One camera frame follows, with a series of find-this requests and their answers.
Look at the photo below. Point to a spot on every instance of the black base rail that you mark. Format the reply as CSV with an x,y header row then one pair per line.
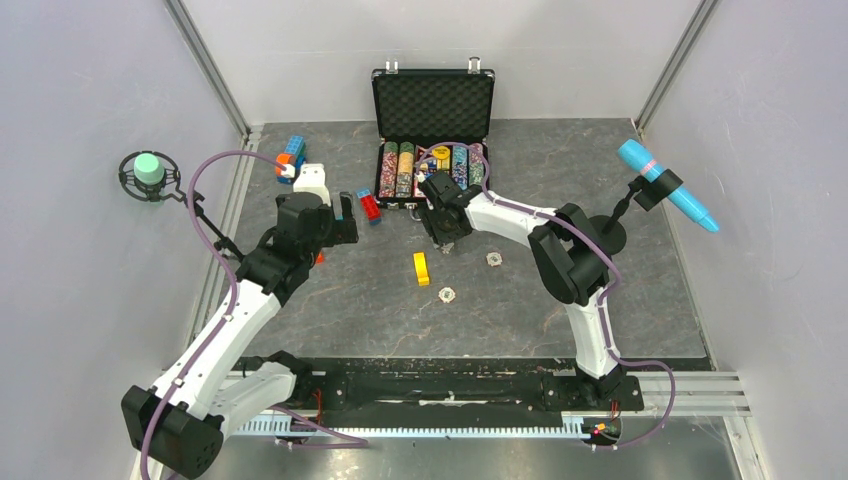
x,y
446,392

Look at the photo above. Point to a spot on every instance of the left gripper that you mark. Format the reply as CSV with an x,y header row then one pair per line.
x,y
342,231

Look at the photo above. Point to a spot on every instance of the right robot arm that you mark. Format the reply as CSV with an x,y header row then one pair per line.
x,y
572,254

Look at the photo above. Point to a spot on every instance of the black poker chip case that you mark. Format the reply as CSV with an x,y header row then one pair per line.
x,y
424,107

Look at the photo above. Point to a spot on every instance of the blue microphone on stand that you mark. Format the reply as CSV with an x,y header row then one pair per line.
x,y
653,184

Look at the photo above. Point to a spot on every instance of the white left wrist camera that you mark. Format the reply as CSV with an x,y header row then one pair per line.
x,y
309,178

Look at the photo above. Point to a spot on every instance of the yellow dealer button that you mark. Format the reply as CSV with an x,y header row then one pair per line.
x,y
442,157

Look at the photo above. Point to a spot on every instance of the red blue lego block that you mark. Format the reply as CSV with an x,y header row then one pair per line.
x,y
370,206

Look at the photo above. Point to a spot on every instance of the red 100 poker chip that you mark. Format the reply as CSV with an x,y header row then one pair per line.
x,y
494,259

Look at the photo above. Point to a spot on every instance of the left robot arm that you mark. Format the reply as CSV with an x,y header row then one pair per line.
x,y
182,420

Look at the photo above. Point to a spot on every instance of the yellow arch block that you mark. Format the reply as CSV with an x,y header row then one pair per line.
x,y
421,269

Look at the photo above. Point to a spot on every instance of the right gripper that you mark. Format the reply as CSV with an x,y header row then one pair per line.
x,y
440,236

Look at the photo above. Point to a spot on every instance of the blue orange toy car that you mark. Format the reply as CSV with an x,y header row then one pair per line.
x,y
289,162

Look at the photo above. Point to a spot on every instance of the green microphone on stand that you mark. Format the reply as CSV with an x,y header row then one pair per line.
x,y
153,177

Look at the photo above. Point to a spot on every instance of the red poker chip near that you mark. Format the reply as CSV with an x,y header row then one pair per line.
x,y
447,295

